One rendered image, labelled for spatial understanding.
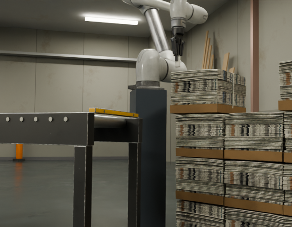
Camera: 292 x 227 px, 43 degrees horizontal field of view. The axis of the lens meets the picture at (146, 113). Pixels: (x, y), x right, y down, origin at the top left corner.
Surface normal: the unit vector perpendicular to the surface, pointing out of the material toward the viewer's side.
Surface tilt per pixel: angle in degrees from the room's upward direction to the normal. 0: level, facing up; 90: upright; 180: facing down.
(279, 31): 90
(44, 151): 90
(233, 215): 90
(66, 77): 90
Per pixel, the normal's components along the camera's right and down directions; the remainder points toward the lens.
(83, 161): -0.35, -0.05
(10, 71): 0.24, -0.04
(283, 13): -0.97, -0.03
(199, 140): -0.64, -0.04
